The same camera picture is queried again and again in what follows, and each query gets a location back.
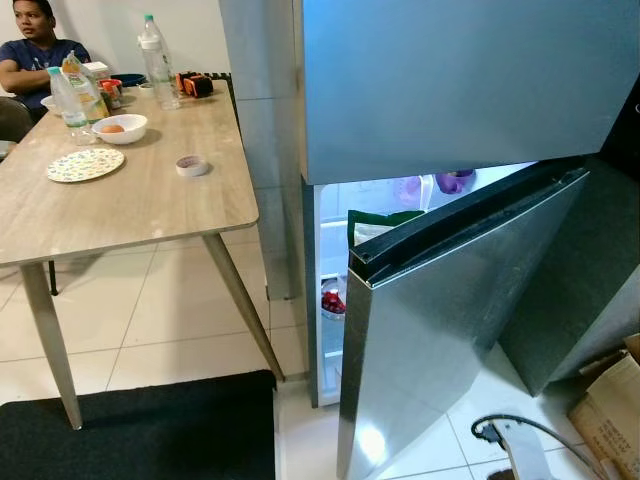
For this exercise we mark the white cardboard box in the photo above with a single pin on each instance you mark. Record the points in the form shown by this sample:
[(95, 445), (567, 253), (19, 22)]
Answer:
[(98, 70)]

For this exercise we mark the floral print plate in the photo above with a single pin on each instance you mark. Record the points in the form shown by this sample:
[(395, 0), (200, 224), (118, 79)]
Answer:
[(85, 166)]

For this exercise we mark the red orange round fruit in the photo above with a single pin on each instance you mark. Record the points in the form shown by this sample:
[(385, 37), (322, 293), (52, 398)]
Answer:
[(112, 128)]

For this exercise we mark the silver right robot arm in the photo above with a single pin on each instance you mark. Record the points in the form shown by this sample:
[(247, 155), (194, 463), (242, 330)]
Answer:
[(522, 455)]

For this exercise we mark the black floor mat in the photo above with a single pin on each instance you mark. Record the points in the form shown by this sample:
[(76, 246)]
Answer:
[(150, 430)]

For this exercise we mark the white tape roll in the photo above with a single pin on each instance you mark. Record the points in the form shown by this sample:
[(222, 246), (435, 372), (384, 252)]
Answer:
[(192, 171)]

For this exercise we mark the dark purple plastic container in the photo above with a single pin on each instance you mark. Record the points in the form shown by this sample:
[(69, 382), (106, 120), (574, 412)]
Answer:
[(455, 182)]

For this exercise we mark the silver fridge door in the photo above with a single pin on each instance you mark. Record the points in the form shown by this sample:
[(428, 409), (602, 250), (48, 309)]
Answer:
[(440, 340)]

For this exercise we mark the small water bottle teal cap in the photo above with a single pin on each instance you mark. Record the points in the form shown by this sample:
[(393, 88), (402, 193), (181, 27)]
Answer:
[(66, 110)]

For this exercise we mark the white ceramic bowl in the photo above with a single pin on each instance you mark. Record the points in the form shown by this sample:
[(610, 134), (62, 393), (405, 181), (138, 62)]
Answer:
[(136, 130)]

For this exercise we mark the Deel Fresh juice carton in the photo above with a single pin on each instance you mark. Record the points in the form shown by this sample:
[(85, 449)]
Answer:
[(92, 100)]

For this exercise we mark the large brown cardboard box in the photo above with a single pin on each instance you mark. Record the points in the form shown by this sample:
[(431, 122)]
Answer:
[(610, 420)]

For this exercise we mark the grey freezer door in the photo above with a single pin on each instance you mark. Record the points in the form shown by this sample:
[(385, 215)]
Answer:
[(450, 90)]

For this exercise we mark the black and orange device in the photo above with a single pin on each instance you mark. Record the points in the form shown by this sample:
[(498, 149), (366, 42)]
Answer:
[(198, 86)]

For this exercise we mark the steel bowl of red berries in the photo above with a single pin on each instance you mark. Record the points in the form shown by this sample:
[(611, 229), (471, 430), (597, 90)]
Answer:
[(333, 302)]

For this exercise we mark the man in dark blue shirt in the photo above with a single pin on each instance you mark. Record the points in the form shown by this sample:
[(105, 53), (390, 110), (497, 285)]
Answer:
[(40, 60)]

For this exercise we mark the wooden dining table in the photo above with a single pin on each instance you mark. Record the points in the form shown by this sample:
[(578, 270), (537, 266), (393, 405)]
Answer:
[(130, 200)]

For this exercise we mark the grey fridge cabinet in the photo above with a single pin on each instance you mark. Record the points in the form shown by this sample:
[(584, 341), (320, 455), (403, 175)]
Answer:
[(260, 120)]

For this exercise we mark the tall water bottle teal cap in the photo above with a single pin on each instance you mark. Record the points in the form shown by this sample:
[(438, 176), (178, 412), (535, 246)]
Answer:
[(160, 70)]

